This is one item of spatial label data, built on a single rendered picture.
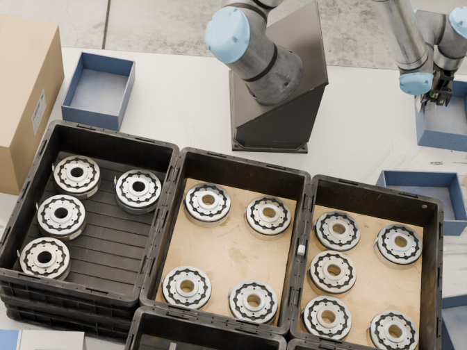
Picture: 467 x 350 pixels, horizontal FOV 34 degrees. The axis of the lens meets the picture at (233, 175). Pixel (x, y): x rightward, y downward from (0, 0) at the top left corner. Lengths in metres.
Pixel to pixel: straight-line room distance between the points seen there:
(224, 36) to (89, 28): 1.57
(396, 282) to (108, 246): 0.64
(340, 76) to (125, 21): 1.32
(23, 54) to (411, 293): 1.07
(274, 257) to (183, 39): 1.71
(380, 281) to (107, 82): 0.93
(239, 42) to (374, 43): 1.70
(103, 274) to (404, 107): 1.01
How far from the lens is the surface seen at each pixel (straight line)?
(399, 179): 2.00
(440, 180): 2.04
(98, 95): 2.09
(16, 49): 1.95
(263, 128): 1.93
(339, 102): 2.16
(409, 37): 1.70
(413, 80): 1.79
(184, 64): 2.18
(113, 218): 1.71
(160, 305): 1.50
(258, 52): 1.78
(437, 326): 1.61
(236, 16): 1.76
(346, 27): 3.42
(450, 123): 2.22
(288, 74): 1.84
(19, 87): 1.87
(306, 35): 1.94
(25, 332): 1.65
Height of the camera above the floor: 2.29
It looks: 55 degrees down
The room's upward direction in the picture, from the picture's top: 10 degrees clockwise
